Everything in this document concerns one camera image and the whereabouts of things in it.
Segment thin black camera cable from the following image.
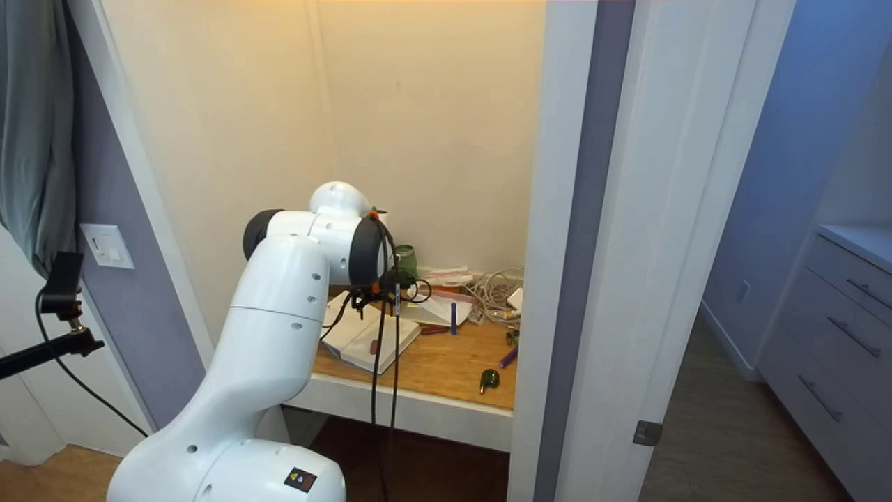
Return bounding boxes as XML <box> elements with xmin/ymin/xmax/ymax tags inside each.
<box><xmin>31</xmin><ymin>297</ymin><xmax>151</xmax><ymax>442</ymax></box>

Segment tangled white cords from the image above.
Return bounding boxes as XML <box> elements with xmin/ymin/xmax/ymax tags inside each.
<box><xmin>464</xmin><ymin>268</ymin><xmax>525</xmax><ymax>329</ymax></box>

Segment white wall switch plate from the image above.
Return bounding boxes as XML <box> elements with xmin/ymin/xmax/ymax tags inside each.
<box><xmin>77</xmin><ymin>220</ymin><xmax>137</xmax><ymax>273</ymax></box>

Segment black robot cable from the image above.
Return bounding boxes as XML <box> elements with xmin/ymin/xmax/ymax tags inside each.
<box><xmin>319</xmin><ymin>209</ymin><xmax>436</xmax><ymax>432</ymax></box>

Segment green cup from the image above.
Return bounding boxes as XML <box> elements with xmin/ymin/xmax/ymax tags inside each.
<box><xmin>390</xmin><ymin>244</ymin><xmax>422</xmax><ymax>290</ymax></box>

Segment grey curtain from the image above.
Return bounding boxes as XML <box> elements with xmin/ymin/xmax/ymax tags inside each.
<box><xmin>0</xmin><ymin>0</ymin><xmax>80</xmax><ymax>276</ymax></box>

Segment grey drawer dresser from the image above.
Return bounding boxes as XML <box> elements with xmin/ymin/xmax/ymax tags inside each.
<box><xmin>755</xmin><ymin>220</ymin><xmax>892</xmax><ymax>502</ymax></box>

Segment metal door strike plate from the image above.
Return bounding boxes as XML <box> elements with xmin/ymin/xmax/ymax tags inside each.
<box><xmin>632</xmin><ymin>420</ymin><xmax>667</xmax><ymax>449</ymax></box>

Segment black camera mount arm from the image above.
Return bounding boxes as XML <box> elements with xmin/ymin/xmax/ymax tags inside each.
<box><xmin>0</xmin><ymin>248</ymin><xmax>107</xmax><ymax>383</ymax></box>

